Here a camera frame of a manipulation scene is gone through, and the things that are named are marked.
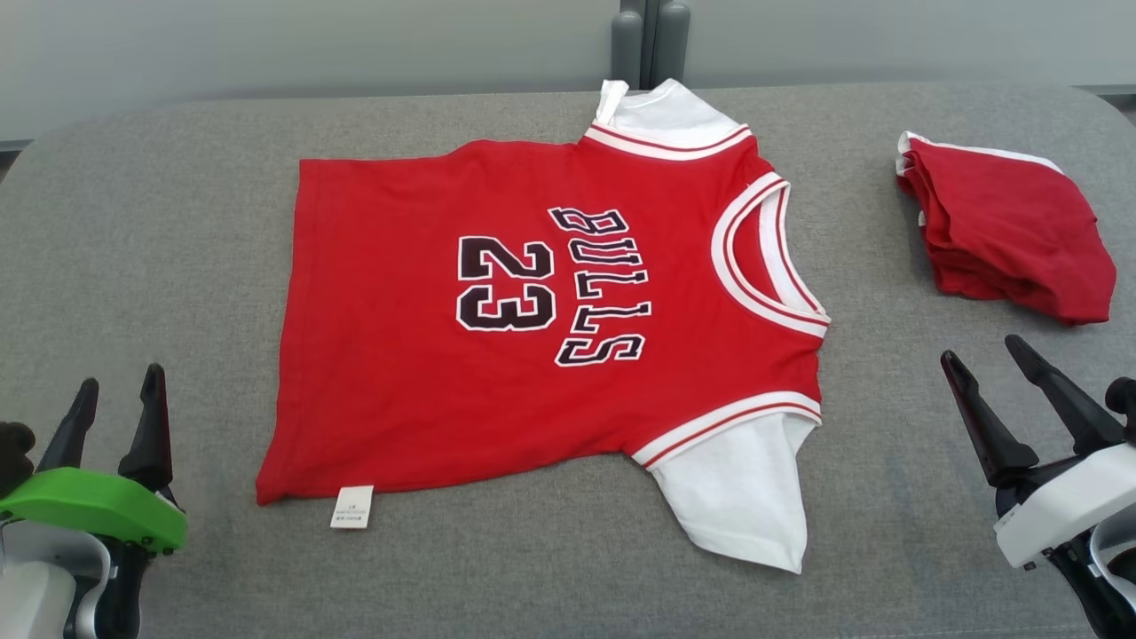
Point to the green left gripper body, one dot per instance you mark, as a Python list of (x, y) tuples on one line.
[(89, 501)]

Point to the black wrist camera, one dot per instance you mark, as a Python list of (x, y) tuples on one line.
[(13, 453), (1124, 399)]

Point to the grey fabric sofa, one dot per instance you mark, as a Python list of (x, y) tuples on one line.
[(177, 222)]

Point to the red white shorts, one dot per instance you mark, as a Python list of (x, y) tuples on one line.
[(1003, 231)]

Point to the red white basketball jersey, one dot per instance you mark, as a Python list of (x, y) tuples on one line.
[(399, 373)]

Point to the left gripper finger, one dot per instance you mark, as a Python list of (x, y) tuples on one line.
[(69, 435), (151, 435)]

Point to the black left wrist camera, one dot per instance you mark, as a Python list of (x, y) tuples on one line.
[(13, 453)]

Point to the grey metal post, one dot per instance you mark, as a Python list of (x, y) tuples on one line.
[(671, 44), (627, 44)]

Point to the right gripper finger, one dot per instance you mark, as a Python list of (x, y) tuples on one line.
[(1074, 408), (994, 435)]

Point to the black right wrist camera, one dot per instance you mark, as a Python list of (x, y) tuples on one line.
[(1124, 399)]

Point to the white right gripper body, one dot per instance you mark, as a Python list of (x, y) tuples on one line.
[(1074, 506)]

